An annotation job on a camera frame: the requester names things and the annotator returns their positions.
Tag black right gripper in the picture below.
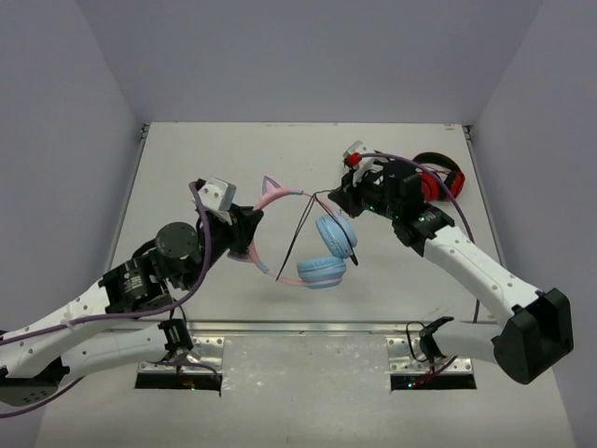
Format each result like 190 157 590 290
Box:
330 163 400 220

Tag black headphone audio cable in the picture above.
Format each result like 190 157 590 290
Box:
274 189 361 284

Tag pink blue cat-ear headphones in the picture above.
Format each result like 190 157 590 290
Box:
226 175 359 290

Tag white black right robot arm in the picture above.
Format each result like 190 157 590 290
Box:
328 153 574 385

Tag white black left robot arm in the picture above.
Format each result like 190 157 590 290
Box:
1 205 264 414

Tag red black headphones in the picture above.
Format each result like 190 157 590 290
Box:
413 152 465 202

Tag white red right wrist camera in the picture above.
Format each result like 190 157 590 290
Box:
342 140 377 187

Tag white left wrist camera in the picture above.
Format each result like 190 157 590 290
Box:
195 176 236 212

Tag silver aluminium rail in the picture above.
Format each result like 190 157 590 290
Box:
111 318 495 335

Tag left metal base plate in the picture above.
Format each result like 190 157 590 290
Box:
137 335 225 375

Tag metal base plate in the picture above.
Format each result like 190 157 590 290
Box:
137 335 225 375
386 334 474 376

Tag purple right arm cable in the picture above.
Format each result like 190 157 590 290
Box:
358 151 481 324

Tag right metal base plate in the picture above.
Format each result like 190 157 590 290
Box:
386 334 474 376

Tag black right base wire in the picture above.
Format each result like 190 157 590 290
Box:
404 318 439 370

